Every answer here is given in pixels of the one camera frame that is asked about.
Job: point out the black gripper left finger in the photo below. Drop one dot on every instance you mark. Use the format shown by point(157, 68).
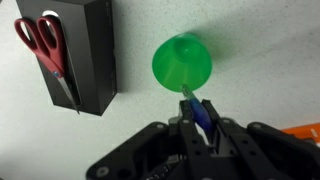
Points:
point(191, 140)

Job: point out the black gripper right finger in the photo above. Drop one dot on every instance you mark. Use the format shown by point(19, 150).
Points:
point(240, 146)

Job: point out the green plastic cup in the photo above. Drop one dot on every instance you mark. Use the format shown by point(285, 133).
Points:
point(181, 63)

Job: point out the orange flat box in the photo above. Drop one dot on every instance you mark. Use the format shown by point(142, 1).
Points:
point(303, 130)

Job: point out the black cardboard box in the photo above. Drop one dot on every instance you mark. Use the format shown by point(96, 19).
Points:
point(93, 53)

